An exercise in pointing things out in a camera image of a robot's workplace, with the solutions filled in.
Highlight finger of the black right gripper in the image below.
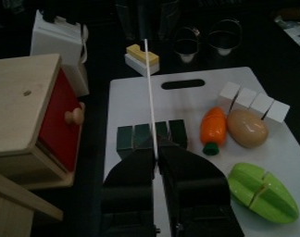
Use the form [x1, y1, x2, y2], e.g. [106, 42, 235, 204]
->
[114, 0, 139, 35]
[159, 0, 184, 39]

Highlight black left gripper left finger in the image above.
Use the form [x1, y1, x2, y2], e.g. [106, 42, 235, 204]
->
[100, 139, 159, 237]

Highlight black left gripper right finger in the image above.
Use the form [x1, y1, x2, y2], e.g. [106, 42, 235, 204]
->
[157, 137, 245, 237]

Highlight thin white rod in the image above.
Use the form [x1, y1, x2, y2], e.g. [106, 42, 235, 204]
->
[143, 38, 160, 162]

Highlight small metal cup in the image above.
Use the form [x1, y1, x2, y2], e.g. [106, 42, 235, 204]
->
[173, 26, 203, 65]
[208, 19, 244, 57]

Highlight yellow and white toy butter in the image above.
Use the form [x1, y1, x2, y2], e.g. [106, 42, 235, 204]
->
[125, 44, 161, 77]

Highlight dark green sliced toy block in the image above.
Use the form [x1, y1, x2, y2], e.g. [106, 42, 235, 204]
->
[116, 118, 191, 160]

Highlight light green toy vegetable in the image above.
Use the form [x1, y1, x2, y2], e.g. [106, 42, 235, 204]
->
[227, 162, 300, 225]

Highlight white toy appliance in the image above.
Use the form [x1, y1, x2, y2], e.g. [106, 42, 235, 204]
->
[29, 8, 92, 98]

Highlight orange toy carrot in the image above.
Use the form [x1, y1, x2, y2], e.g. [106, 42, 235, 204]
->
[199, 106, 228, 156]

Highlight tan toy egg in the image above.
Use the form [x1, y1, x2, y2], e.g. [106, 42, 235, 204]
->
[225, 108, 271, 149]

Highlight white cutting board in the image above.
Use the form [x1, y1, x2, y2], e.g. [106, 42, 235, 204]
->
[104, 66, 300, 237]

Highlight printed label sheet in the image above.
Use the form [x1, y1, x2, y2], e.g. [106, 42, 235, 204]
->
[275, 14, 300, 48]

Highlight white sliced toy block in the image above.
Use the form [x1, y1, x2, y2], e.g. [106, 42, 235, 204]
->
[217, 81, 292, 124]

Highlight wooden box with red drawer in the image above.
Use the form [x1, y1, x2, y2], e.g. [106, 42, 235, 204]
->
[0, 53, 88, 190]

